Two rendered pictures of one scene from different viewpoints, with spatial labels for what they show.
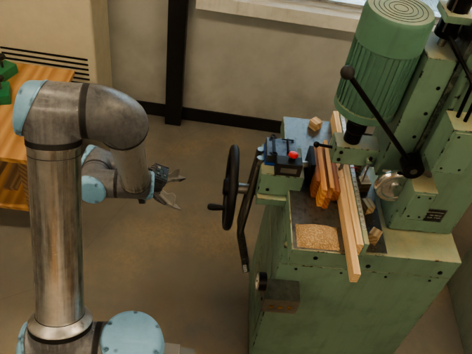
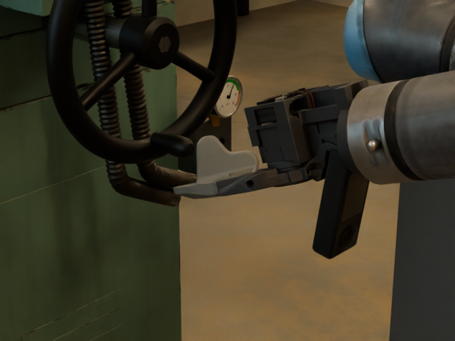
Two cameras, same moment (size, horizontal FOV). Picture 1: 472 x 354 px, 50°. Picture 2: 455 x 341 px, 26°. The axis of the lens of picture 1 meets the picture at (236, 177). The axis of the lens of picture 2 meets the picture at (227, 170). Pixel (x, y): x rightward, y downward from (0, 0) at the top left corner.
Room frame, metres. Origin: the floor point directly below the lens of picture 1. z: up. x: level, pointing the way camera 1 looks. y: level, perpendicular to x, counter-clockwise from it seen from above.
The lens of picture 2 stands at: (1.86, 0.89, 1.09)
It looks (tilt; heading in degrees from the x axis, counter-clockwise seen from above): 21 degrees down; 228
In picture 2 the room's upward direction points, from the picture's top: straight up
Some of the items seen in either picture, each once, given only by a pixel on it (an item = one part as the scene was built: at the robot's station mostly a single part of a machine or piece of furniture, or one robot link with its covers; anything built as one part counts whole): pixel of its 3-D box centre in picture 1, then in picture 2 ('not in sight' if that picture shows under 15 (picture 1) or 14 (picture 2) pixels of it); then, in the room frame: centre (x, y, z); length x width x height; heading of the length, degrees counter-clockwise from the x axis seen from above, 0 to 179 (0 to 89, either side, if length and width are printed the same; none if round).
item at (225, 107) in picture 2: (262, 282); (219, 100); (0.93, -0.14, 0.65); 0.06 x 0.04 x 0.08; 6
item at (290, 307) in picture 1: (279, 296); (187, 134); (0.94, -0.21, 0.58); 0.12 x 0.08 x 0.08; 96
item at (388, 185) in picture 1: (395, 185); not in sight; (1.10, -0.47, 1.02); 0.12 x 0.03 x 0.12; 96
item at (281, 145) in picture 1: (282, 154); not in sight; (1.19, -0.13, 0.99); 0.13 x 0.11 x 0.06; 6
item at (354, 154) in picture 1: (353, 152); not in sight; (1.21, -0.35, 1.03); 0.14 x 0.07 x 0.09; 96
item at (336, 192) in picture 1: (332, 178); not in sight; (1.19, -0.31, 0.92); 0.16 x 0.02 x 0.04; 6
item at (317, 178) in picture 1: (313, 171); not in sight; (1.19, -0.24, 0.94); 0.16 x 0.01 x 0.07; 6
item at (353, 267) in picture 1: (342, 201); not in sight; (1.10, -0.34, 0.92); 0.55 x 0.02 x 0.04; 6
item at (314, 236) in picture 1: (318, 234); not in sight; (0.96, -0.26, 0.91); 0.12 x 0.09 x 0.03; 96
